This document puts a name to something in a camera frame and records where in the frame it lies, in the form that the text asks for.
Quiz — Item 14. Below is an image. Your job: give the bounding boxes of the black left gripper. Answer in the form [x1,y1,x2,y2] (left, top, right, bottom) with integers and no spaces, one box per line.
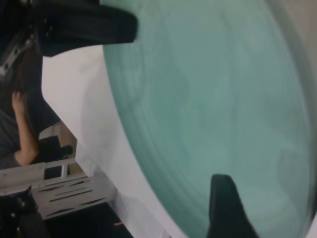
[0,0,138,77]

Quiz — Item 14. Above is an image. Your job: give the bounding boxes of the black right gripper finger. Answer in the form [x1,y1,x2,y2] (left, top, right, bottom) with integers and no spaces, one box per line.
[206,174,260,238]

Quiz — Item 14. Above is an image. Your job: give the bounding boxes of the green round plate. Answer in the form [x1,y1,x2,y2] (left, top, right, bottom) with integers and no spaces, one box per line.
[99,0,317,238]

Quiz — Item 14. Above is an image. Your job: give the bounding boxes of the person's bare forearm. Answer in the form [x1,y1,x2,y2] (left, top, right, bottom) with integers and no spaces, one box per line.
[13,109,40,167]

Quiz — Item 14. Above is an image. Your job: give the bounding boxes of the person's bare hand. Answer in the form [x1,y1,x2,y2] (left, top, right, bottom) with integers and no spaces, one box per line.
[11,90,26,113]

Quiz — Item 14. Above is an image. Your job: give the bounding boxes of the black chair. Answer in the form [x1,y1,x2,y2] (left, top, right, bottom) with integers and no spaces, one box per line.
[38,135,74,163]

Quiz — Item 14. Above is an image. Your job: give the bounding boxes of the white slatted wooden furniture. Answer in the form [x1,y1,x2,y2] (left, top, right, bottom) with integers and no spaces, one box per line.
[31,173,117,220]

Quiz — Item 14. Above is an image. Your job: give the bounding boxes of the person's grey shirt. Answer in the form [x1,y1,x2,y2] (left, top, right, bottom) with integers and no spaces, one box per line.
[0,109,23,169]

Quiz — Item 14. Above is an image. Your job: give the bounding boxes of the white metal beam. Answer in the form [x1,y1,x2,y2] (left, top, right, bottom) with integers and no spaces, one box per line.
[0,158,77,191]

